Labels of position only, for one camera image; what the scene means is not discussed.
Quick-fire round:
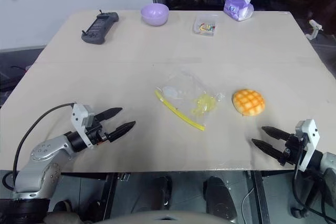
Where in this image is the purple tissue pack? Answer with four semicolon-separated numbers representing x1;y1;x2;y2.
223;0;255;22

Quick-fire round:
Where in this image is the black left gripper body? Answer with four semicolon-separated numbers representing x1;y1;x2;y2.
86;119;117;147

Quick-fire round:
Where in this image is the black table leg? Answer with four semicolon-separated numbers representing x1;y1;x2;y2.
246;170;271;224
100;173;119;220

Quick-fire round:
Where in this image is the white clamp bracket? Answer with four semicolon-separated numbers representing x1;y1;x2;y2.
305;19;324;40

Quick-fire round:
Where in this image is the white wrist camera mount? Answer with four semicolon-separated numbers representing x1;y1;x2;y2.
295;119;321;172
71;102;96;148

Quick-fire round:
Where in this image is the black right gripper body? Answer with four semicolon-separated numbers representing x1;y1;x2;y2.
279;133;308;167

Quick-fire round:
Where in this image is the clear yellow-zip plastic bag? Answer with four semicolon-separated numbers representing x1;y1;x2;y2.
154;68;226;132

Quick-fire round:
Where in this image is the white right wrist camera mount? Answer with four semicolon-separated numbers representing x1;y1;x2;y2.
295;119;321;172

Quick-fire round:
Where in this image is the grey robot torso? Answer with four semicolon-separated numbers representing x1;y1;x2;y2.
47;208;237;224

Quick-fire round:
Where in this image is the dark rounded shape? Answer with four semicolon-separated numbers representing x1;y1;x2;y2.
151;176;173;211
203;176;237;222

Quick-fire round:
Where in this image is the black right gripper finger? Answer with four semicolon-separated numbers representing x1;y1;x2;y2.
251;138;286;161
261;126;291;142

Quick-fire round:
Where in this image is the thin white cable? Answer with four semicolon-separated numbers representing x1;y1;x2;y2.
240;186;256;220

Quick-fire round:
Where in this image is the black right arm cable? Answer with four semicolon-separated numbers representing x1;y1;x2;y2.
292;140;336;222

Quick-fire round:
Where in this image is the round golden checkered bread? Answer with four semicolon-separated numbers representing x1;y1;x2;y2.
232;88;265;117

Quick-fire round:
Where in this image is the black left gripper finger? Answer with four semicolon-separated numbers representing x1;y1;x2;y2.
106;120;137;143
94;107;123;124

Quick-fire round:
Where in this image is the clear box with coloured clips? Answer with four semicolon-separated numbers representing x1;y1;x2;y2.
193;14;219;36

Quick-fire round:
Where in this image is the dark grey remote controller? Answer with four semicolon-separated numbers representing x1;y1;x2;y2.
81;9;120;45

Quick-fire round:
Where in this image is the purple plastic bowl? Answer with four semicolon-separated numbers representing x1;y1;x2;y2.
140;3;170;27

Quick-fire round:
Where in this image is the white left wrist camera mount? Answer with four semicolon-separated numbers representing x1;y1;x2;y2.
71;102;96;148

